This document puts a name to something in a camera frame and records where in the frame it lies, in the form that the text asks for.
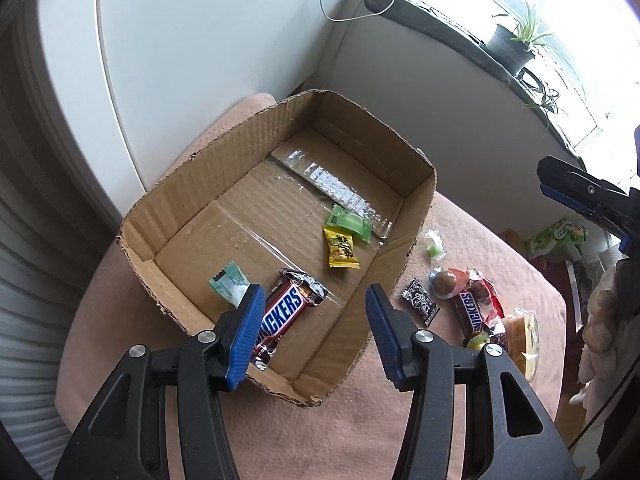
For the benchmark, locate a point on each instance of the yellow snack packet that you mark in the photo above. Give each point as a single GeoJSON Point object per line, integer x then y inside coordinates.
{"type": "Point", "coordinates": [340, 250]}

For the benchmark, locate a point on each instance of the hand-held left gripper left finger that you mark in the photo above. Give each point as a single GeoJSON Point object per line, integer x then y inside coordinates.
{"type": "Point", "coordinates": [245, 340]}

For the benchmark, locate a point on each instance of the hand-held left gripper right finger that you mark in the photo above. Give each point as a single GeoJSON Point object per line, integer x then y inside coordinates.
{"type": "Point", "coordinates": [385, 340]}

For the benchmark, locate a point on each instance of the brown chocolate bar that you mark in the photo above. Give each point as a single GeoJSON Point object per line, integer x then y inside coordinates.
{"type": "Point", "coordinates": [285, 310]}
{"type": "Point", "coordinates": [470, 310]}

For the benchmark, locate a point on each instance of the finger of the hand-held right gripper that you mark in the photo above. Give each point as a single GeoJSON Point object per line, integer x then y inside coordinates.
{"type": "Point", "coordinates": [575, 182]}

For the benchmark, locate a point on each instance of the green candy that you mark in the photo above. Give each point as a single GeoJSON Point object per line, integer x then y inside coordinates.
{"type": "Point", "coordinates": [434, 249]}

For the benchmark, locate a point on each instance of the brown round chocolate ball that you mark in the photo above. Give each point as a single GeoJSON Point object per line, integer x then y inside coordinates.
{"type": "Point", "coordinates": [445, 282]}

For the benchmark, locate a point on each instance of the person's right hand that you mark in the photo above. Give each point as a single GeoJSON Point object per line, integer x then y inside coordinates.
{"type": "Point", "coordinates": [600, 330]}

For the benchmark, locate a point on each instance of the grey ribbed panel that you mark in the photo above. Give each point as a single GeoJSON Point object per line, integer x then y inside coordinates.
{"type": "Point", "coordinates": [40, 260]}

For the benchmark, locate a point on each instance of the red snack wrapper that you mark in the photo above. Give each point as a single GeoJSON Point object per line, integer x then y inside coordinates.
{"type": "Point", "coordinates": [492, 300]}

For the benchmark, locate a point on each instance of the bread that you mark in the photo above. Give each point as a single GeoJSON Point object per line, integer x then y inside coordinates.
{"type": "Point", "coordinates": [525, 340]}

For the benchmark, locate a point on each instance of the cardboard box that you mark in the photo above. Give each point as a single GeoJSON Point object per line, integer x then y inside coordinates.
{"type": "Point", "coordinates": [210, 160]}

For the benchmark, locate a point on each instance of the green snack packet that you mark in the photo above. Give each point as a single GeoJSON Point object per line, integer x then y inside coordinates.
{"type": "Point", "coordinates": [350, 222]}

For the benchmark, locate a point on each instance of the green printed carton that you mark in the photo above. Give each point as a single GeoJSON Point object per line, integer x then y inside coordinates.
{"type": "Point", "coordinates": [555, 235]}

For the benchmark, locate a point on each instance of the small green trailing plant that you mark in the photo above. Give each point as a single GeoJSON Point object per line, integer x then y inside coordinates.
{"type": "Point", "coordinates": [545, 100]}

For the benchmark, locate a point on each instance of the dark window sill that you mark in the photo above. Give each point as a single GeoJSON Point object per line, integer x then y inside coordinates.
{"type": "Point", "coordinates": [440, 25]}

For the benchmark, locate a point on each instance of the black white patterned packet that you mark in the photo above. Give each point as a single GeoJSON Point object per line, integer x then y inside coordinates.
{"type": "Point", "coordinates": [420, 302]}

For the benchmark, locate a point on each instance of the small yellow green packet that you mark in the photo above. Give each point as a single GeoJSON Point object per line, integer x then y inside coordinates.
{"type": "Point", "coordinates": [477, 341]}

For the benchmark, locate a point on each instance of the potted plant in black pot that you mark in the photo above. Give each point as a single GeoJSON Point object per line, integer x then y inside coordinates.
{"type": "Point", "coordinates": [510, 47]}

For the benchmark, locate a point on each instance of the dark brown snack packet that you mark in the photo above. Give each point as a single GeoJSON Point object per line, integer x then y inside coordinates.
{"type": "Point", "coordinates": [500, 337]}

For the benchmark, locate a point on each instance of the mint green candy packet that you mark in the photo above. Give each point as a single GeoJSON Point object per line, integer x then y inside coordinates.
{"type": "Point", "coordinates": [227, 282]}

